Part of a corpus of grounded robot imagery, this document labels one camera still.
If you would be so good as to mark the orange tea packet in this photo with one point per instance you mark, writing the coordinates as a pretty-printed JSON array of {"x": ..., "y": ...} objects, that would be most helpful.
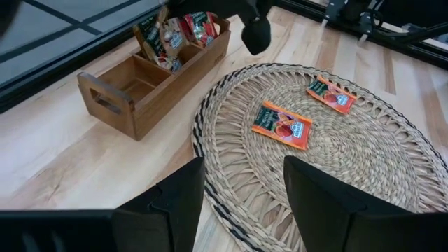
[
  {"x": 281, "y": 126},
  {"x": 332, "y": 95}
]

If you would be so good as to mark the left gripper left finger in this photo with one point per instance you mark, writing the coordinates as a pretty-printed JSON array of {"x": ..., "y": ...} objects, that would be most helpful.
[{"x": 168, "y": 210}]

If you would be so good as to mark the red tea packet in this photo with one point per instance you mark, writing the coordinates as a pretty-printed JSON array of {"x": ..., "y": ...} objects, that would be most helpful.
[
  {"x": 185, "y": 33},
  {"x": 203, "y": 29}
]

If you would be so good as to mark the round woven placemat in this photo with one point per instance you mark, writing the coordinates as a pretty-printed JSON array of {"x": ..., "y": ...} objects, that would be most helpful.
[{"x": 350, "y": 157}]

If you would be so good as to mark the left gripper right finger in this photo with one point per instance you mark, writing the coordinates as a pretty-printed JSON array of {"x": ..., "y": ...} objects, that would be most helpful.
[{"x": 322, "y": 210}]

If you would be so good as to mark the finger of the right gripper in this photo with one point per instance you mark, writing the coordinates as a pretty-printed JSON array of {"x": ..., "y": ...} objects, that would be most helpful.
[{"x": 257, "y": 36}]

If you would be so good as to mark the wooden compartment tea box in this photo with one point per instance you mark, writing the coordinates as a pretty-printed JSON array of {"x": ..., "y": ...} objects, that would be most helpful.
[{"x": 157, "y": 101}]

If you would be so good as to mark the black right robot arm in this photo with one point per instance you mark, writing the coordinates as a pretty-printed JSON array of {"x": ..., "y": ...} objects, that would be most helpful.
[{"x": 357, "y": 8}]

